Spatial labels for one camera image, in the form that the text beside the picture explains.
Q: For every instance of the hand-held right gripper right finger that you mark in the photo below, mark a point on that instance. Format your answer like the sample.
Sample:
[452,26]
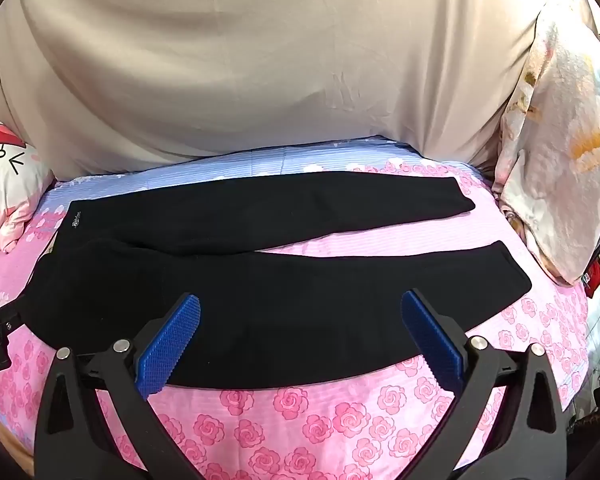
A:
[432,340]

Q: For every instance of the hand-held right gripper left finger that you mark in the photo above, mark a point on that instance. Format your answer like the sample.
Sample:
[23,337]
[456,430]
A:
[172,335]

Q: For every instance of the black pants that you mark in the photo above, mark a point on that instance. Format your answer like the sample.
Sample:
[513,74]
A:
[280,310]

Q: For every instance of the pink rose print bedsheet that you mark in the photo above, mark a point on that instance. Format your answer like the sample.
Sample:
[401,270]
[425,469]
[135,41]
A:
[330,420]

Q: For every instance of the cartoon cat print pillow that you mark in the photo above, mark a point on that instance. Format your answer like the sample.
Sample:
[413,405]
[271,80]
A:
[10,180]

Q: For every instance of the red packet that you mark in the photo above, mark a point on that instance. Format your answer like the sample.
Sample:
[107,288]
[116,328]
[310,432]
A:
[597,272]

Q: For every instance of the pale floral quilt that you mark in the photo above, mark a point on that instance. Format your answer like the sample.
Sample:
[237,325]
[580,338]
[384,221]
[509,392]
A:
[555,160]

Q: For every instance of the beige blanket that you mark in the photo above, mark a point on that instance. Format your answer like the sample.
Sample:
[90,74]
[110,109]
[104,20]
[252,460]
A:
[230,60]

